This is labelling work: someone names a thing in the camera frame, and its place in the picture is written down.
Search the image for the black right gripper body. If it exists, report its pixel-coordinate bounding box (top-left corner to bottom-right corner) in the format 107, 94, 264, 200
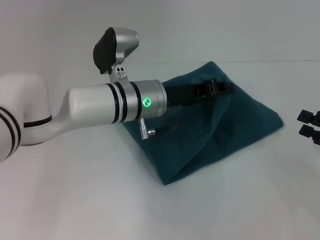
312, 112, 320, 146

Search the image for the dark left arm cable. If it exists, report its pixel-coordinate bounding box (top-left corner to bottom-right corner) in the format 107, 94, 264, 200
153, 123, 181, 133

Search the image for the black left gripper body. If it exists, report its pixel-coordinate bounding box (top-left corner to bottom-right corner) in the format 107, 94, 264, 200
163, 81, 202, 108

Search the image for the blue short-sleeved shirt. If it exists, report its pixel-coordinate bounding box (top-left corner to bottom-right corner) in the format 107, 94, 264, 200
120, 60, 285, 187

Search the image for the silver camera mount bracket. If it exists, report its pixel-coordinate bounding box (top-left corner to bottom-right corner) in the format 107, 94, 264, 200
109, 62, 130, 84

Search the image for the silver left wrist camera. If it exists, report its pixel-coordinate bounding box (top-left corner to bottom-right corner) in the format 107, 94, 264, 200
92, 26, 140, 75

